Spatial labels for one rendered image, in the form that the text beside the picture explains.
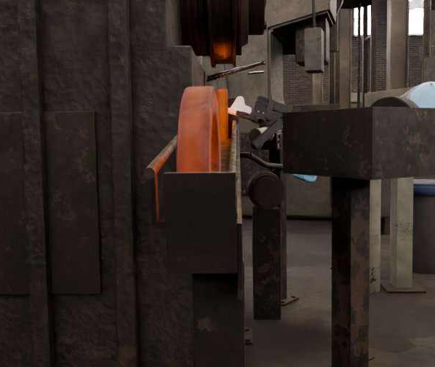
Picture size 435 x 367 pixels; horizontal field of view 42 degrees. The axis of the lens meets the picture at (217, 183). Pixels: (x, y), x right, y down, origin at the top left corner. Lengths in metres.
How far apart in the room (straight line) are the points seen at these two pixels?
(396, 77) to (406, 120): 9.51
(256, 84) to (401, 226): 2.26
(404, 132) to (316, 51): 3.06
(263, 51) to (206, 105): 3.87
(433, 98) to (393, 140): 0.61
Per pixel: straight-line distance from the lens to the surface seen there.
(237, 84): 4.49
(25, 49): 1.34
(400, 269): 2.55
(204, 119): 0.59
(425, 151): 1.22
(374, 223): 2.44
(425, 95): 1.74
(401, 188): 2.49
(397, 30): 10.78
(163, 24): 1.31
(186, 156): 0.58
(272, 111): 1.75
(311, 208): 4.41
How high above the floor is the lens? 0.67
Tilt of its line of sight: 5 degrees down
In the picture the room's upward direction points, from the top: 1 degrees counter-clockwise
